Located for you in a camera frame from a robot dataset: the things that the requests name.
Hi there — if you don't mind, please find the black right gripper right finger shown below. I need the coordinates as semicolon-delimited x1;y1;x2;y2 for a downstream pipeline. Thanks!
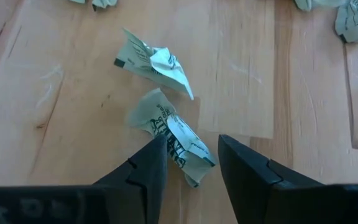
218;134;324;224

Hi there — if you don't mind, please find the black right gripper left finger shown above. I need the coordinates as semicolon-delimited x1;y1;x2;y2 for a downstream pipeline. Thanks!
93;134;168;224

